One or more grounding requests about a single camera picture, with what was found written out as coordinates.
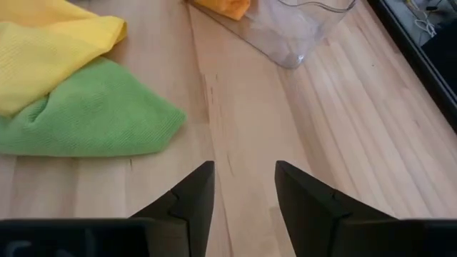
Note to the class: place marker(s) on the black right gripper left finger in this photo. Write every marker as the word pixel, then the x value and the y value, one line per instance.
pixel 143 237

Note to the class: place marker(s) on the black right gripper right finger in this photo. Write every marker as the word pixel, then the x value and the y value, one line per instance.
pixel 357 237

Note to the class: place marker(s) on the yellow microfiber towel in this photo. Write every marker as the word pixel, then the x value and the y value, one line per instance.
pixel 46 53

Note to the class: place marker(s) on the clear plastic bin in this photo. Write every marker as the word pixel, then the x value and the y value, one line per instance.
pixel 292 35

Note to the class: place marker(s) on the orange microfiber towel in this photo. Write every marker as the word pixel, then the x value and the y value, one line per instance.
pixel 228 7

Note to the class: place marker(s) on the green microfiber towel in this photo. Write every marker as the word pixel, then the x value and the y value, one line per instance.
pixel 100 121

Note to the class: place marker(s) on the black computer tower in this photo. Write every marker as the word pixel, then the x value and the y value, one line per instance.
pixel 442 53

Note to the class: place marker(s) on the black aluminium table frame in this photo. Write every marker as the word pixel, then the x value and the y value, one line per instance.
pixel 414 53

